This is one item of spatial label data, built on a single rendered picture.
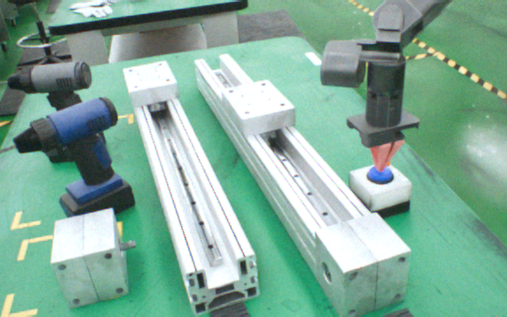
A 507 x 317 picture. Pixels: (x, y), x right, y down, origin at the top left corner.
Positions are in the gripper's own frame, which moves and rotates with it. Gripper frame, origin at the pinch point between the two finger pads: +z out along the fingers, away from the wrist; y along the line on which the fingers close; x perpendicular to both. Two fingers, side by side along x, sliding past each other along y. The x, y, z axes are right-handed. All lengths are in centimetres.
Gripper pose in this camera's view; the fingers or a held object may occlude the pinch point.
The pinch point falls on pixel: (379, 165)
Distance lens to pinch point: 87.1
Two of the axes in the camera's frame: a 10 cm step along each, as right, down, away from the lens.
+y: -9.4, 2.2, -2.4
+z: 0.7, 8.5, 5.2
